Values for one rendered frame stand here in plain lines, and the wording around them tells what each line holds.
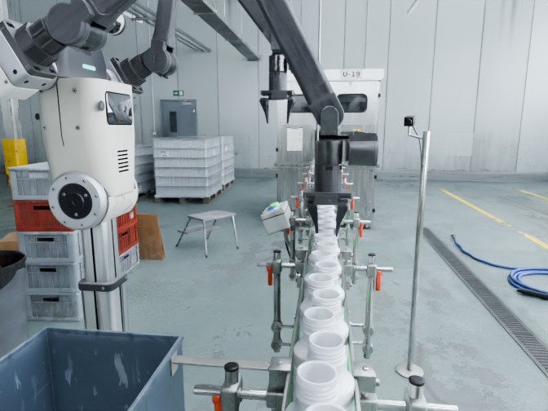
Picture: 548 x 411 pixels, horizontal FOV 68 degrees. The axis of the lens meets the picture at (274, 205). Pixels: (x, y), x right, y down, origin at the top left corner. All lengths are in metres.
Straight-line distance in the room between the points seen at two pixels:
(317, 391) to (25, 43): 0.89
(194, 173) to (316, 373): 7.16
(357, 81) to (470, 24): 6.53
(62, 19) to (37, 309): 2.72
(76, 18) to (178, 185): 6.73
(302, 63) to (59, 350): 0.80
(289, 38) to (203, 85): 10.76
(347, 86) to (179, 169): 3.47
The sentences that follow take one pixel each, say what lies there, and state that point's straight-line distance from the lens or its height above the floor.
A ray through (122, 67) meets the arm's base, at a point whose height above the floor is 1.56.
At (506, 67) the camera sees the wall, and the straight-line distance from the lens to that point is 11.97.
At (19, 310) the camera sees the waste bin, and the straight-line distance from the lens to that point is 2.80.
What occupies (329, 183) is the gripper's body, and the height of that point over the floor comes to 1.26.
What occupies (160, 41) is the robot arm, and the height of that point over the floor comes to 1.63.
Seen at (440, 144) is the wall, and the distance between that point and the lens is 11.46.
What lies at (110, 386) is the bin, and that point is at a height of 0.82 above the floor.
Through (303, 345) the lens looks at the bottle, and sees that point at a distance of 0.50.
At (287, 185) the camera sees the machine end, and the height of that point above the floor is 0.58.
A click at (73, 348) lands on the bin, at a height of 0.90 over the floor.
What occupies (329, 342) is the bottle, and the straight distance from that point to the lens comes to 0.47.
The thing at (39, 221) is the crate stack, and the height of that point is 0.74.
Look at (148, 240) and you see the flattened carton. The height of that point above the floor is 0.21.
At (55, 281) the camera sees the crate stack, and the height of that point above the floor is 0.30.
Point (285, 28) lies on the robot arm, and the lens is 0.86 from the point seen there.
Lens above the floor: 1.38
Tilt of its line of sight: 11 degrees down
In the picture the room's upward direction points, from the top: straight up
